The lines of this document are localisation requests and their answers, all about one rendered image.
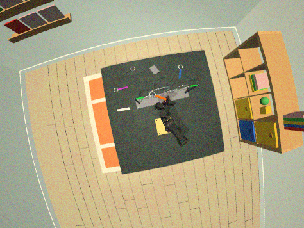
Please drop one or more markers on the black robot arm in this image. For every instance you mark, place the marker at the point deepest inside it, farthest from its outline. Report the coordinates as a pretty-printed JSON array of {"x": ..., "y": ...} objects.
[{"x": 169, "y": 124}]

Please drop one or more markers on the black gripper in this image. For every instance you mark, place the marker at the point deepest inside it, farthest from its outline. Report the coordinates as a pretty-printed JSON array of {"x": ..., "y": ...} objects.
[{"x": 167, "y": 103}]

